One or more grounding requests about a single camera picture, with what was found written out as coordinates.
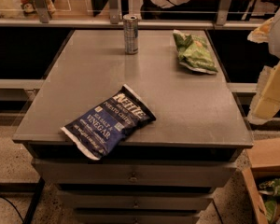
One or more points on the cardboard box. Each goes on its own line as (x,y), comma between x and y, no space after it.
(264,159)

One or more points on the green jalapeno chip bag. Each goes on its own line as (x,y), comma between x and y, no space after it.
(193,53)

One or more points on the green bag in box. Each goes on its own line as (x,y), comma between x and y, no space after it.
(269,191)

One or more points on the blue Kettle vinegar chip bag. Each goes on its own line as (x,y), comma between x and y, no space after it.
(100,129)

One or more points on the grey drawer cabinet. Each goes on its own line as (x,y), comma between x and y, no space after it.
(164,173)

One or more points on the silver drink can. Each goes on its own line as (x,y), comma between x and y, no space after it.
(130,26)

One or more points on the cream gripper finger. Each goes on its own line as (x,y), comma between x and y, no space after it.
(266,102)
(261,34)

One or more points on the wooden shelf with metal brackets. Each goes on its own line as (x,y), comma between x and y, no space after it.
(140,3)

